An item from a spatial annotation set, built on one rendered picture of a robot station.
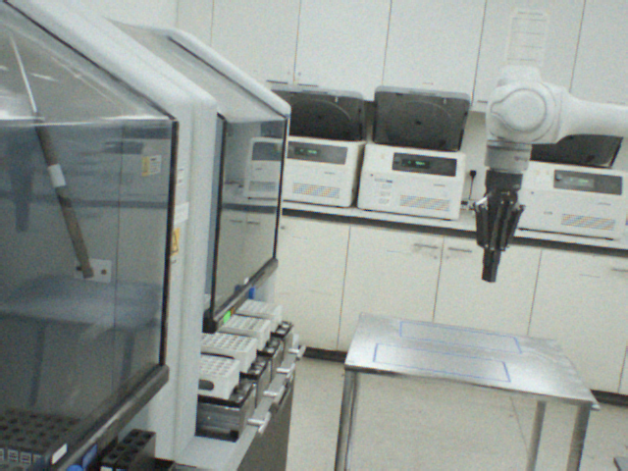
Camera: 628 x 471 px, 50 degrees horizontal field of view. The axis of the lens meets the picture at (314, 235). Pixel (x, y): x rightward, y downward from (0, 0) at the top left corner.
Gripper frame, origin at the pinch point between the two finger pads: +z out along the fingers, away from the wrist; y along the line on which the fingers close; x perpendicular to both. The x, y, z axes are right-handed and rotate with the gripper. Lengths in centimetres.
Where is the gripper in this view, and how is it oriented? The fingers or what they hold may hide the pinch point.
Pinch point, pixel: (490, 265)
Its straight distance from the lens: 147.5
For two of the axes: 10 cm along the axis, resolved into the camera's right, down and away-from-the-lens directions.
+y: 8.8, 0.0, 4.7
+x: -4.6, -2.1, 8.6
